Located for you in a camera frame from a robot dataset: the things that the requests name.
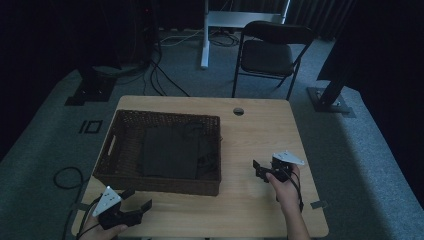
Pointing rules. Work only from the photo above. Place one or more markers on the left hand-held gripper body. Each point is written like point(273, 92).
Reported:
point(111, 210)

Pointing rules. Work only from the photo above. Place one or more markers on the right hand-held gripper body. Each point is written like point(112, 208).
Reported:
point(282, 166)

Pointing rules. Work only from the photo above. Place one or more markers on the brown wicker basket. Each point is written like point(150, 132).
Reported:
point(123, 150)

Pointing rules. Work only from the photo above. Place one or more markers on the person's left hand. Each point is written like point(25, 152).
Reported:
point(100, 232)

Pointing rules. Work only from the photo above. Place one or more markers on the person's right hand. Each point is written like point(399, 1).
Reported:
point(285, 191)

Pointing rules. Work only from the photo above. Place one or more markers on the grey tape piece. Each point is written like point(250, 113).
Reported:
point(80, 206)
point(318, 204)

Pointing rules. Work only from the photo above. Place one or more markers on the black stand with bolted base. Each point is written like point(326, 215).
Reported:
point(331, 90)

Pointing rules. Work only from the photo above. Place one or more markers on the black folding chair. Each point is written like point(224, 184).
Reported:
point(270, 56)

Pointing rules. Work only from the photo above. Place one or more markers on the black stand with flat base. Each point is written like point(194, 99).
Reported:
point(91, 86)

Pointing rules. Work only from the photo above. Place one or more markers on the white desk frame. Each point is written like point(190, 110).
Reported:
point(230, 20)

